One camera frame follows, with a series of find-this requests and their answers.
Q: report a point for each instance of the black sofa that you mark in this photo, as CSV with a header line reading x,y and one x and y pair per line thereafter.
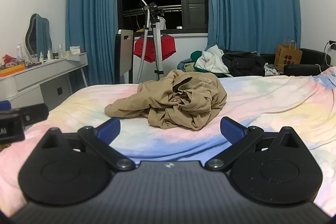
x,y
304,69

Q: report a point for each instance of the red shorts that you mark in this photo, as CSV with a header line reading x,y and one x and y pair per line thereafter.
x,y
147,49

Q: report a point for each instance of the wavy framed mirror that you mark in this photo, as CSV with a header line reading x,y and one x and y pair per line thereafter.
x,y
39,35

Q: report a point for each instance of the white garment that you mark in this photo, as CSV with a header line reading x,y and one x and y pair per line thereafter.
x,y
210,61

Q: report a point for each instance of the metal tripod stand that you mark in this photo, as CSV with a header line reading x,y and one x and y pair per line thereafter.
x,y
157,40

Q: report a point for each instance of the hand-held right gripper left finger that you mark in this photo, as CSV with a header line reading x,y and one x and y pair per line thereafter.
x,y
109,129

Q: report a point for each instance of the white tissue box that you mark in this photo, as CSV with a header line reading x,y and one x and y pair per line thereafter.
x,y
75,51

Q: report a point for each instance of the blue curtain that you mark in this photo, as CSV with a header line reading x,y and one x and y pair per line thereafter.
x,y
252,3
92,16

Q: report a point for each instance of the brown paper bag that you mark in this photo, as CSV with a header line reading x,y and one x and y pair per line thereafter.
x,y
287,57

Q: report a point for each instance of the blue and yellow clothes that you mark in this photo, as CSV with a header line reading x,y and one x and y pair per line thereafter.
x,y
187,66

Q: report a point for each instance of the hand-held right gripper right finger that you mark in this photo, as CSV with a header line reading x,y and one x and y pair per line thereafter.
x,y
232,130

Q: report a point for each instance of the clear spray bottle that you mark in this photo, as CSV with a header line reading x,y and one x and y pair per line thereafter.
x,y
19,52

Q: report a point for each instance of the black jacket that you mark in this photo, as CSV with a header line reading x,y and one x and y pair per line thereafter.
x,y
244,63

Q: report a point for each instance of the orange box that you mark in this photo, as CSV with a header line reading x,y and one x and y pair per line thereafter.
x,y
11,71

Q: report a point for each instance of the pastel tie-dye blanket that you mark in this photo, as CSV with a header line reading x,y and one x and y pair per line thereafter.
x,y
262,98

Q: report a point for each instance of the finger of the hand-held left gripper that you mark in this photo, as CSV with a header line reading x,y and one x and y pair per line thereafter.
x,y
34,113

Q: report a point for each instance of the green garment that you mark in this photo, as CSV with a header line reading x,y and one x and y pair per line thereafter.
x,y
195,56

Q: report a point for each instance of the white dressing desk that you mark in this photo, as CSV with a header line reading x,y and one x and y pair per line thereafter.
x,y
31,79

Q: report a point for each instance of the tan garment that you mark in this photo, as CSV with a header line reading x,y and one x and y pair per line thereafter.
x,y
162,105

